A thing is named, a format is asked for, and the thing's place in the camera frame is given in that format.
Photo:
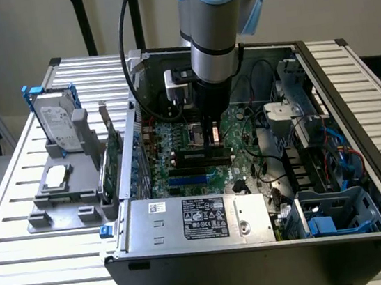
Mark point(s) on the blue case latch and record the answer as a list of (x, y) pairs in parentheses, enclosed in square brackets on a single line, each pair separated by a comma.
[(106, 230)]

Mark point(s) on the CPU socket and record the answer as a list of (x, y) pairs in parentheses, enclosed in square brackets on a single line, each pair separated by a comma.
[(196, 133)]

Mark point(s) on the black open PC case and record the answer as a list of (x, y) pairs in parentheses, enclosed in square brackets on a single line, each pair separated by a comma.
[(263, 266)]

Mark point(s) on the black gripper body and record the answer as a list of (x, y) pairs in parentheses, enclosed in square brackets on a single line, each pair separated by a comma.
[(213, 97)]

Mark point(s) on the silver CPU chip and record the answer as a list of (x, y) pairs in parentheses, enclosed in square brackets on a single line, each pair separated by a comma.
[(56, 176)]

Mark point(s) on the grey parts rack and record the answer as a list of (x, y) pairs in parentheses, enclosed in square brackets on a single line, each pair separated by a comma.
[(61, 201)]

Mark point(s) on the green graphics card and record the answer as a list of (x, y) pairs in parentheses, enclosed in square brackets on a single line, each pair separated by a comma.
[(110, 160)]

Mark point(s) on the grey metal drive cage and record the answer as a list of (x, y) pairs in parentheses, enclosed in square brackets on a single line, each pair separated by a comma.
[(297, 100)]

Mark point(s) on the hard disk in blue carrier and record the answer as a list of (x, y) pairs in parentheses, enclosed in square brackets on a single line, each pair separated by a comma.
[(57, 121)]

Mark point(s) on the silver power supply unit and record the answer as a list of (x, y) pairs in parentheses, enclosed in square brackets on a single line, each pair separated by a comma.
[(174, 229)]

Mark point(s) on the green motherboard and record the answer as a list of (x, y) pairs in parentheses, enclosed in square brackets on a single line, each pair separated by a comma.
[(243, 142)]

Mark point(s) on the black RAM slot bank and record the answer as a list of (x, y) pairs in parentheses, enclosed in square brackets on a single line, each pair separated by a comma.
[(200, 164)]

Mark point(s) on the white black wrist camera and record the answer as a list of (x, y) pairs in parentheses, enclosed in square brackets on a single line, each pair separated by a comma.
[(176, 84)]

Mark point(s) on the black stand pole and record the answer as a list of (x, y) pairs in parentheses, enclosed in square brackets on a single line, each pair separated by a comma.
[(83, 19), (136, 16)]

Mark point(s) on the blue expansion slot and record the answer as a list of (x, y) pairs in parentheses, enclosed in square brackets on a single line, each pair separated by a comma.
[(190, 180)]

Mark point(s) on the blue plastic disk bay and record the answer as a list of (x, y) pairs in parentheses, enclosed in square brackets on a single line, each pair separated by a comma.
[(340, 214)]

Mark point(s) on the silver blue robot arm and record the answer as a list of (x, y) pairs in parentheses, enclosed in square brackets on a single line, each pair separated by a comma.
[(211, 23)]

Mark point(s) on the RAM stick with white label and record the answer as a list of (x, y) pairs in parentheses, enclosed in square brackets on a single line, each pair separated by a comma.
[(215, 134)]

